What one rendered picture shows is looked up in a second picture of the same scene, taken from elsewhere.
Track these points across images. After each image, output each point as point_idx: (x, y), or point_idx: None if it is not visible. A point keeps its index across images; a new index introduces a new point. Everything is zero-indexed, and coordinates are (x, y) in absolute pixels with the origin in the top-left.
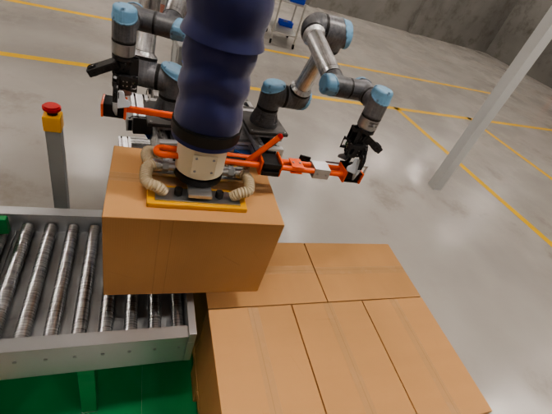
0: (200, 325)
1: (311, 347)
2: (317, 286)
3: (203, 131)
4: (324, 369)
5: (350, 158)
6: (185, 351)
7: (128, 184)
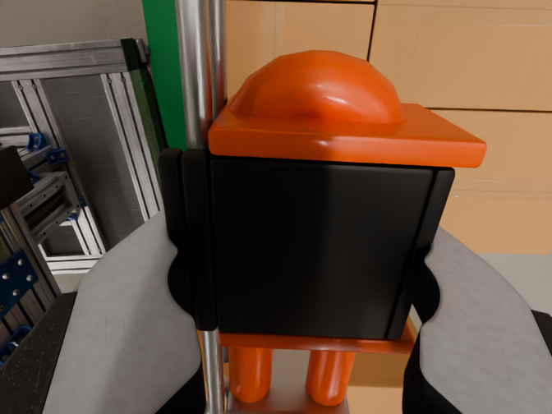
0: None
1: (462, 96)
2: (326, 15)
3: None
4: (510, 86)
5: (174, 278)
6: None
7: None
